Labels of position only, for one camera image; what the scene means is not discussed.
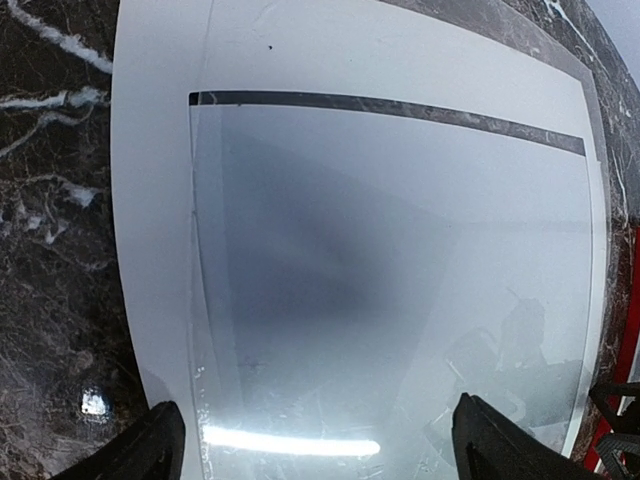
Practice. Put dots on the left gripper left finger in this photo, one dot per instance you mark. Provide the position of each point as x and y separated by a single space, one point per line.
151 448

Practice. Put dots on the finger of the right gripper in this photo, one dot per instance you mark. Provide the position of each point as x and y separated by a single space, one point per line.
618 450

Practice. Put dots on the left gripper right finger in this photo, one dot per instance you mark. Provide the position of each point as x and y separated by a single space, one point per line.
487 445

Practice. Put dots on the clear acrylic sheet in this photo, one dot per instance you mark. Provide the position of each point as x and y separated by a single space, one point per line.
390 300

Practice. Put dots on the white mat board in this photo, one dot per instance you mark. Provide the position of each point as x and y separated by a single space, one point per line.
400 65

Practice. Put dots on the red wooden picture frame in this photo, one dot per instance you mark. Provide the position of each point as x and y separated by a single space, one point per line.
627 363

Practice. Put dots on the autumn forest photo print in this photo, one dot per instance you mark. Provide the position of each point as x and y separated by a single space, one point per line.
362 271

